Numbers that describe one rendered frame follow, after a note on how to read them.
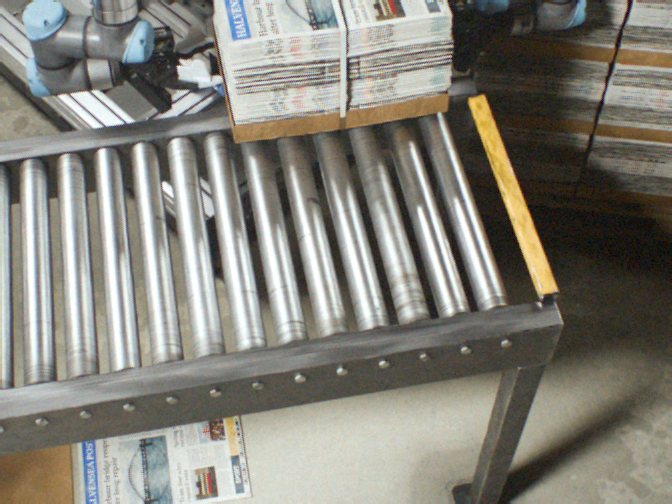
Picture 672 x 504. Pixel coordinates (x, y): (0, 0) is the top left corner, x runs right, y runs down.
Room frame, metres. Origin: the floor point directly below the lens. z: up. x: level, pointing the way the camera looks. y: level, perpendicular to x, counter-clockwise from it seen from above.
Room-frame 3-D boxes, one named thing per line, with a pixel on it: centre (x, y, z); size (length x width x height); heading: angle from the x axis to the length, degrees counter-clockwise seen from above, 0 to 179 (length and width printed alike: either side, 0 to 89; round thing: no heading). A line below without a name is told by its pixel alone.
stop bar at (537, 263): (1.08, -0.30, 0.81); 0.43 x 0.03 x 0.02; 11
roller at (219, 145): (1.00, 0.16, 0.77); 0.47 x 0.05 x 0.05; 11
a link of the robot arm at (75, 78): (1.35, 0.50, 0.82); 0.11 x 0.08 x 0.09; 100
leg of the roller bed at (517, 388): (0.84, -0.33, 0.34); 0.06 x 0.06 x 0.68; 11
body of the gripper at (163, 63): (1.38, 0.34, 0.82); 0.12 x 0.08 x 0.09; 100
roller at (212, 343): (0.99, 0.23, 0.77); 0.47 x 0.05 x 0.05; 11
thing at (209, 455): (0.97, 0.39, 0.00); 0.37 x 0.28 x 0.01; 101
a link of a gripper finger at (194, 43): (1.45, 0.25, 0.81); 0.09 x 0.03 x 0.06; 127
